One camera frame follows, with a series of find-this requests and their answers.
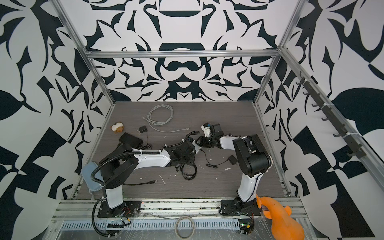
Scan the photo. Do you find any small black cable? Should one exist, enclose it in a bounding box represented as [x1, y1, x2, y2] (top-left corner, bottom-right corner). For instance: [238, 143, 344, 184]
[179, 161, 198, 181]

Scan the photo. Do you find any grey ethernet cable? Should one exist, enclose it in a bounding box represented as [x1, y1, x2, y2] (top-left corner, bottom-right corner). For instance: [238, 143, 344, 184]
[141, 104, 190, 133]

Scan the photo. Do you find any black ethernet cable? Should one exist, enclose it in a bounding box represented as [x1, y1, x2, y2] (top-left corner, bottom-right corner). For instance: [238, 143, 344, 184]
[122, 179, 157, 186]

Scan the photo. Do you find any black ribbed switch box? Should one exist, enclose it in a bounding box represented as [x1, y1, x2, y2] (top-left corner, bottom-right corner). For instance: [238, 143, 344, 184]
[118, 133, 144, 149]

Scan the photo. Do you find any white network switch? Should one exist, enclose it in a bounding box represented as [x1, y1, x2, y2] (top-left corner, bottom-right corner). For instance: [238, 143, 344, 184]
[193, 140, 202, 153]

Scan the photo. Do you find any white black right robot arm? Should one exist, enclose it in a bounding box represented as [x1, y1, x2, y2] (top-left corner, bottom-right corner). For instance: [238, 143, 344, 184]
[197, 123, 273, 203]

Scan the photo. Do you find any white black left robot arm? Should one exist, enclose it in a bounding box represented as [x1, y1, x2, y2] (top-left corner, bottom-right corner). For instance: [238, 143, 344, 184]
[91, 140, 198, 210]

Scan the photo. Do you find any brown white round toy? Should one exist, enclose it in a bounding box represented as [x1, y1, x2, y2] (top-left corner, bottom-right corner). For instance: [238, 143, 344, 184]
[111, 122, 124, 133]

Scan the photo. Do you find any light blue plastic lid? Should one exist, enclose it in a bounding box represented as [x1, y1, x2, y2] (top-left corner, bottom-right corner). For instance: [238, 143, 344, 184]
[81, 162, 102, 192]

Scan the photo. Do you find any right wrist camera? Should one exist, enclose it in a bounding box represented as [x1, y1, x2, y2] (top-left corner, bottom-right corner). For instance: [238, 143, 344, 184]
[201, 123, 211, 138]

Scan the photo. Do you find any tangled thin black adapter cable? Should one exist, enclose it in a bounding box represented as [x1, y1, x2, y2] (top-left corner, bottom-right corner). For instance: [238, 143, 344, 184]
[137, 125, 154, 151]

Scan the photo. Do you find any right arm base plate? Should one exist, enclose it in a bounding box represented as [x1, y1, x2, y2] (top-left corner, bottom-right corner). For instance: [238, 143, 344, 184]
[219, 198, 261, 216]

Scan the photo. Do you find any grey tape ring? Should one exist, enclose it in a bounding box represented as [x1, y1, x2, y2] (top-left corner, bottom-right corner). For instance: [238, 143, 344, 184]
[174, 215, 196, 240]

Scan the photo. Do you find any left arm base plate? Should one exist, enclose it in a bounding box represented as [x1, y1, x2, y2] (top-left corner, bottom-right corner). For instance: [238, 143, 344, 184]
[97, 201, 142, 218]

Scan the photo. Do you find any black corrugated cable conduit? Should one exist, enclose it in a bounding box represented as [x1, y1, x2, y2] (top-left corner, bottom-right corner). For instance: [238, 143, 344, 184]
[89, 149, 161, 187]

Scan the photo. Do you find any black wall hook rail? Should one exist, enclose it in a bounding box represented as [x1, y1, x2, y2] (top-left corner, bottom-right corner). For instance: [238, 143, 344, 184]
[296, 72, 367, 159]

